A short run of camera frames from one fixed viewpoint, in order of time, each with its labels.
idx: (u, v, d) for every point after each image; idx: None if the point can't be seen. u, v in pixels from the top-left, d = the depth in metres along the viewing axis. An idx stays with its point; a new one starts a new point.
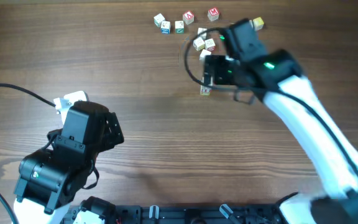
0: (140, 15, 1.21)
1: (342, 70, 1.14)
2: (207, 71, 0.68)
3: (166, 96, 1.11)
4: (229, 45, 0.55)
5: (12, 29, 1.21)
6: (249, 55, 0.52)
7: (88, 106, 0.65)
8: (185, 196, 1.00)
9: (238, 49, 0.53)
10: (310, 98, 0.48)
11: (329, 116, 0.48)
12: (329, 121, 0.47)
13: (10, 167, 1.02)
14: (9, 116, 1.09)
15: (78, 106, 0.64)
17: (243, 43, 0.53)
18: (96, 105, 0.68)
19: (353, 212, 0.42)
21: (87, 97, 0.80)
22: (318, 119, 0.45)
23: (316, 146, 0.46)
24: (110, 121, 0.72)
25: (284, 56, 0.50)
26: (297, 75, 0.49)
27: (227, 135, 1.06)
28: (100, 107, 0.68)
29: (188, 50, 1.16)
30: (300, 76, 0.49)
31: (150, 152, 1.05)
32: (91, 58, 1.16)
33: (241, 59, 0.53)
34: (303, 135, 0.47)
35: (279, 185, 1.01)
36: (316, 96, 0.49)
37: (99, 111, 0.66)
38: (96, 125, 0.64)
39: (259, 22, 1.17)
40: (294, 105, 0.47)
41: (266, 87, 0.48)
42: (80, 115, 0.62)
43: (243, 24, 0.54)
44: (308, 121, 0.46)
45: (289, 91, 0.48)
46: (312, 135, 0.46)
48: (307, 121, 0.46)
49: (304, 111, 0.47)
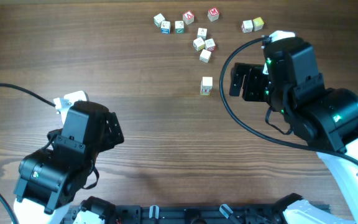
0: (140, 14, 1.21)
1: (343, 70, 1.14)
2: (235, 84, 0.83)
3: (166, 96, 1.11)
4: (286, 71, 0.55)
5: (13, 29, 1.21)
6: (305, 89, 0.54)
7: (88, 107, 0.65)
8: (185, 197, 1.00)
9: (296, 81, 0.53)
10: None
11: None
12: None
13: (10, 168, 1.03)
14: (9, 116, 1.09)
15: (78, 107, 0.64)
17: (302, 75, 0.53)
18: (96, 106, 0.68)
19: None
21: (87, 97, 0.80)
22: None
23: None
24: (110, 121, 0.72)
25: (350, 107, 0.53)
26: None
27: (227, 135, 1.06)
28: (100, 107, 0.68)
29: (188, 50, 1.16)
30: None
31: (150, 152, 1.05)
32: (91, 58, 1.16)
33: (296, 92, 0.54)
34: (354, 189, 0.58)
35: (279, 185, 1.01)
36: None
37: (100, 111, 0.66)
38: (96, 126, 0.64)
39: (259, 22, 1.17)
40: None
41: (326, 134, 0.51)
42: (80, 116, 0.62)
43: (307, 51, 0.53)
44: None
45: (355, 156, 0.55)
46: None
48: None
49: None
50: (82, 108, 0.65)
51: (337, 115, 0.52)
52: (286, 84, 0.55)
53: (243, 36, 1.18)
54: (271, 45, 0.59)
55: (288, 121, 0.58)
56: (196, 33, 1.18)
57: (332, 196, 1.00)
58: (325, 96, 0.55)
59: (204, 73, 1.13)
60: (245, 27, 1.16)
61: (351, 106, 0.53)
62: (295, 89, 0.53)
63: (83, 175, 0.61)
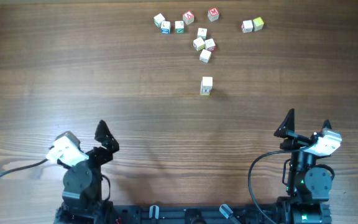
0: (140, 14, 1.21)
1: (343, 70, 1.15)
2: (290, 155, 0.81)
3: (166, 96, 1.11)
4: (291, 126, 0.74)
5: (13, 29, 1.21)
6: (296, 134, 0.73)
7: (77, 183, 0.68)
8: (185, 197, 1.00)
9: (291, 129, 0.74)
10: (327, 145, 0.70)
11: (335, 144, 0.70)
12: (334, 144, 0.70)
13: (10, 167, 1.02)
14: (9, 116, 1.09)
15: (67, 187, 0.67)
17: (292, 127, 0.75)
18: (80, 173, 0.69)
19: (311, 188, 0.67)
21: (74, 142, 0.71)
22: (322, 145, 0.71)
23: (324, 177, 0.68)
24: (97, 173, 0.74)
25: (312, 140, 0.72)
26: (320, 136, 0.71)
27: (228, 135, 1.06)
28: (84, 174, 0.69)
29: (188, 50, 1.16)
30: (321, 136, 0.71)
31: (150, 152, 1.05)
32: (91, 58, 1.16)
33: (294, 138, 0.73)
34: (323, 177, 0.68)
35: (279, 185, 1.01)
36: (335, 140, 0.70)
37: (86, 183, 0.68)
38: (89, 193, 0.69)
39: (259, 22, 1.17)
40: (325, 145, 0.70)
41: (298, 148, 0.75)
42: (72, 198, 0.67)
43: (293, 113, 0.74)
44: (324, 145, 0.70)
45: (323, 142, 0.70)
46: (321, 145, 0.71)
48: (321, 144, 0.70)
49: (322, 142, 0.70)
50: (71, 187, 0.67)
51: (306, 214, 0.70)
52: (295, 138, 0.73)
53: (243, 36, 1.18)
54: (322, 129, 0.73)
55: (294, 146, 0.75)
56: (196, 33, 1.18)
57: (332, 196, 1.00)
58: (300, 140, 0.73)
59: (204, 73, 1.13)
60: (245, 28, 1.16)
61: (310, 146, 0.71)
62: (291, 135, 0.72)
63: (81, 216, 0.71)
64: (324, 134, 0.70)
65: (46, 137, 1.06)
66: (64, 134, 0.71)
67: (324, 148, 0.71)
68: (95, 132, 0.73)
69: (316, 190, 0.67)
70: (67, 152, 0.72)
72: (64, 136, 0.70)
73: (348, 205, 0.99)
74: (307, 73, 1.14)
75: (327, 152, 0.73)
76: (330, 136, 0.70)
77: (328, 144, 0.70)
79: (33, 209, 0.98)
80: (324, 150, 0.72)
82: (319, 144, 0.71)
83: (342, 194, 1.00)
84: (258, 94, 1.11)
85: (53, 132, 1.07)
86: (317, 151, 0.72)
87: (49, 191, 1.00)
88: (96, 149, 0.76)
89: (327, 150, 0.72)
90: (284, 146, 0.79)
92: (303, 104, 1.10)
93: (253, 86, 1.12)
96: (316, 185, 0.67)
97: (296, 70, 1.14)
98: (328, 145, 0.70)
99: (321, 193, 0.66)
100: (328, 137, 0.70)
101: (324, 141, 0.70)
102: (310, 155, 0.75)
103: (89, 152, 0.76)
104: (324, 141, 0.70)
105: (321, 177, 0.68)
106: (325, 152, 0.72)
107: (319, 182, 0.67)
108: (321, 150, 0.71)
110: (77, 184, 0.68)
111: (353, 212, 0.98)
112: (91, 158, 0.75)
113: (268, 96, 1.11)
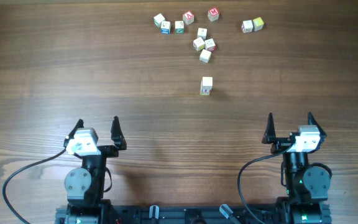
0: (140, 15, 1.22)
1: (342, 70, 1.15)
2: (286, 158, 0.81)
3: (166, 96, 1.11)
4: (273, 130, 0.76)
5: (13, 29, 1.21)
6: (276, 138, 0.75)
7: (78, 186, 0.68)
8: (186, 196, 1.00)
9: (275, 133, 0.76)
10: (306, 140, 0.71)
11: (315, 137, 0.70)
12: (313, 138, 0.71)
13: (10, 167, 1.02)
14: (9, 116, 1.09)
15: (70, 191, 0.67)
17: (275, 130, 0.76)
18: (79, 175, 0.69)
19: (310, 188, 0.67)
21: (96, 139, 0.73)
22: (299, 142, 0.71)
23: (324, 176, 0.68)
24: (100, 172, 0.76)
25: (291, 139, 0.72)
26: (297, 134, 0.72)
27: (227, 135, 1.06)
28: (82, 175, 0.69)
29: (188, 50, 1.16)
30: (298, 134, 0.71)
31: (150, 152, 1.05)
32: (91, 58, 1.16)
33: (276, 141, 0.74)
34: (322, 176, 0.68)
35: (279, 185, 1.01)
36: (312, 134, 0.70)
37: (86, 183, 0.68)
38: (92, 192, 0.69)
39: (259, 22, 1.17)
40: (304, 141, 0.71)
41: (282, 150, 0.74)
42: (75, 200, 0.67)
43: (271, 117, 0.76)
44: (302, 142, 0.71)
45: (302, 139, 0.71)
46: (300, 142, 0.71)
48: (299, 141, 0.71)
49: (300, 139, 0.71)
50: (73, 190, 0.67)
51: (306, 214, 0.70)
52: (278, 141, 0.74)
53: (243, 36, 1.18)
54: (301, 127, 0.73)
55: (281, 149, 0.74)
56: (196, 33, 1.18)
57: (332, 196, 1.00)
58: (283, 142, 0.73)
59: (204, 73, 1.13)
60: (245, 28, 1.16)
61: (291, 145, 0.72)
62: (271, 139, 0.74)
63: (87, 213, 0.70)
64: (301, 132, 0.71)
65: (46, 137, 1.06)
66: (88, 132, 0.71)
67: (303, 145, 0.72)
68: (112, 130, 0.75)
69: (315, 189, 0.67)
70: (86, 147, 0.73)
72: (89, 134, 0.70)
73: (349, 205, 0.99)
74: (307, 73, 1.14)
75: (309, 148, 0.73)
76: (306, 132, 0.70)
77: (307, 140, 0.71)
79: (33, 209, 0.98)
80: (304, 147, 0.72)
82: (298, 143, 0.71)
83: (342, 194, 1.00)
84: (258, 94, 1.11)
85: (53, 131, 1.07)
86: (298, 150, 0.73)
87: (49, 191, 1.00)
88: (110, 147, 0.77)
89: (307, 146, 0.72)
90: (273, 151, 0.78)
92: (303, 104, 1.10)
93: (253, 86, 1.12)
96: (316, 185, 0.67)
97: (296, 70, 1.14)
98: (307, 140, 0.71)
99: (321, 193, 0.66)
100: (305, 134, 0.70)
101: (302, 138, 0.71)
102: (304, 155, 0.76)
103: (102, 147, 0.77)
104: (302, 138, 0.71)
105: (319, 177, 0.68)
106: (306, 148, 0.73)
107: (318, 182, 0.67)
108: (301, 148, 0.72)
110: (78, 186, 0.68)
111: (354, 212, 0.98)
112: (102, 155, 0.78)
113: (268, 96, 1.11)
